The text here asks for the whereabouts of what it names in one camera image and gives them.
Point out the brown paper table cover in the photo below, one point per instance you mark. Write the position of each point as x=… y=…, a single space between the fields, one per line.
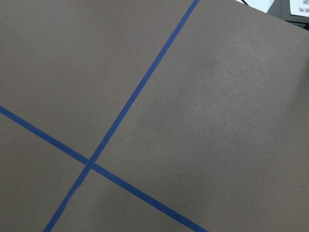
x=152 y=116

